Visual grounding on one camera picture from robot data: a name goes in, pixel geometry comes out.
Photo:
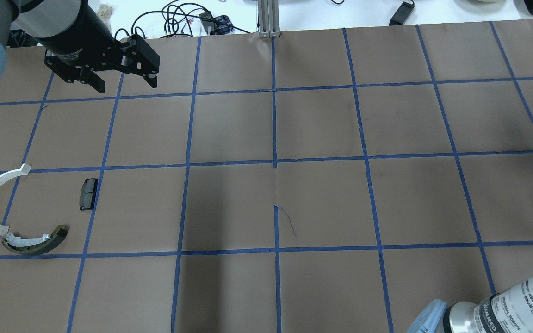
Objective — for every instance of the olive curved brake shoe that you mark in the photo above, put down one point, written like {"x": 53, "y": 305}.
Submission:
{"x": 35, "y": 246}

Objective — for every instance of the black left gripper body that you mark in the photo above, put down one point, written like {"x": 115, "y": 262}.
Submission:
{"x": 77, "y": 34}

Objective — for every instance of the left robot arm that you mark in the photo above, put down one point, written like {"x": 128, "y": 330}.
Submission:
{"x": 38, "y": 18}

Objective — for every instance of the dark grey brake pad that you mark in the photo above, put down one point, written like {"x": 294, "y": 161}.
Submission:
{"x": 88, "y": 194}

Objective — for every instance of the aluminium frame post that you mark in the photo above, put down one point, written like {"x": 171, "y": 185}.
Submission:
{"x": 268, "y": 18}

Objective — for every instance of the black power adapter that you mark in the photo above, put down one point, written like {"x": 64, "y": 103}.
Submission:
{"x": 403, "y": 12}

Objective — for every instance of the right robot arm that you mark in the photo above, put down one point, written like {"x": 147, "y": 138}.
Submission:
{"x": 507, "y": 312}

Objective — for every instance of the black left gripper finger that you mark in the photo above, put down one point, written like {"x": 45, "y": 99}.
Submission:
{"x": 150, "y": 78}
{"x": 93, "y": 80}

